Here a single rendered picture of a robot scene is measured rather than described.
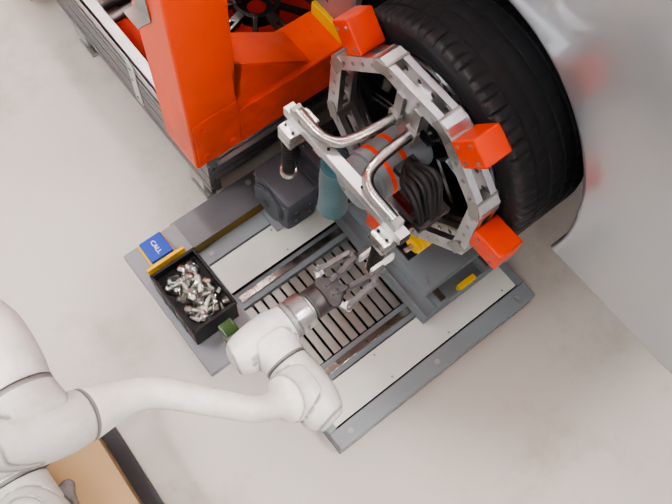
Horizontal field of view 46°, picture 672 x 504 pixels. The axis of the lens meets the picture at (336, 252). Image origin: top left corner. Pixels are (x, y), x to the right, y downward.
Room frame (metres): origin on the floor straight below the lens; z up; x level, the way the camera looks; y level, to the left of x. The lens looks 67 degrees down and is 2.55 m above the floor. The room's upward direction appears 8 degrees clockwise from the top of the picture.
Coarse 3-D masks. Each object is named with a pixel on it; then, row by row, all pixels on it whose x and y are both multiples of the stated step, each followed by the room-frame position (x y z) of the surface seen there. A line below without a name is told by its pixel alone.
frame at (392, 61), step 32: (352, 64) 1.14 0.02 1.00; (384, 64) 1.07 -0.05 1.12; (416, 64) 1.08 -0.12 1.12; (352, 96) 1.20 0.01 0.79; (416, 96) 1.00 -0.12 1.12; (448, 96) 1.01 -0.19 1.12; (448, 128) 0.93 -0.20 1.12; (480, 192) 0.87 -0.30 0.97; (448, 224) 0.91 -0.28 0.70; (480, 224) 0.82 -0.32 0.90
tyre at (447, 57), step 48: (432, 0) 1.24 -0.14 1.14; (480, 0) 1.23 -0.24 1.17; (432, 48) 1.09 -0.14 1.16; (480, 48) 1.10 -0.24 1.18; (528, 48) 1.12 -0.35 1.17; (480, 96) 0.99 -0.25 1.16; (528, 96) 1.02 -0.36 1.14; (528, 144) 0.94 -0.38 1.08; (576, 144) 1.00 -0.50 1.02; (528, 192) 0.87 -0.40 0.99
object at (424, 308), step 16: (352, 224) 1.14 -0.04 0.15; (352, 240) 1.10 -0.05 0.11; (368, 256) 1.04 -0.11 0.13; (480, 256) 1.07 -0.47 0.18; (384, 272) 0.98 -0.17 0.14; (400, 272) 0.99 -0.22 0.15; (464, 272) 1.02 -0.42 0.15; (480, 272) 1.03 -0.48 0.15; (400, 288) 0.93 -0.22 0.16; (448, 288) 0.96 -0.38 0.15; (464, 288) 0.96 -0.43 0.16; (416, 304) 0.88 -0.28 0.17; (432, 304) 0.89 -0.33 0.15
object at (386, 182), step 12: (384, 132) 1.04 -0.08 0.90; (372, 144) 0.99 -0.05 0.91; (384, 144) 0.99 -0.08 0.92; (420, 144) 1.01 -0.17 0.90; (360, 156) 0.95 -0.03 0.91; (372, 156) 0.95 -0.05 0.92; (396, 156) 0.96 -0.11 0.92; (408, 156) 0.97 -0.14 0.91; (420, 156) 0.98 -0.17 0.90; (432, 156) 1.01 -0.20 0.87; (360, 168) 0.92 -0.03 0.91; (384, 168) 0.93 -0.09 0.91; (384, 180) 0.90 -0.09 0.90; (396, 180) 0.92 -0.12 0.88; (348, 192) 0.90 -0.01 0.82; (384, 192) 0.89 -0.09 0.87; (360, 204) 0.87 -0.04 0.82
